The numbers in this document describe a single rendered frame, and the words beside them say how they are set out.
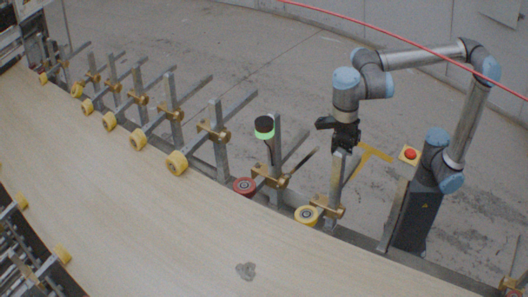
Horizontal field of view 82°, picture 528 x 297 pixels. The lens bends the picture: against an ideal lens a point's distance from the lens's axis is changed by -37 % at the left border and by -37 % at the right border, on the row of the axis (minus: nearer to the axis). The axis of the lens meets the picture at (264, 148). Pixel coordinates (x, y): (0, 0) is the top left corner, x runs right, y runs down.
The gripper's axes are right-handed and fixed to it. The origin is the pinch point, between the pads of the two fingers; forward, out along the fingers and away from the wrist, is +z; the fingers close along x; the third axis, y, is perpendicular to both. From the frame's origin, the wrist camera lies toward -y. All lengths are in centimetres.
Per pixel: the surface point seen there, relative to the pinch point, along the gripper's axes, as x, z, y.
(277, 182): -10.2, 12.1, -18.0
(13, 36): -24, -19, -275
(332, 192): -9.6, 6.0, 4.0
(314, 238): -28.0, 8.5, 8.7
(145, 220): -56, 8, -44
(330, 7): 259, 67, -130
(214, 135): -10.3, 2.9, -44.8
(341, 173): -8.6, -3.7, 6.3
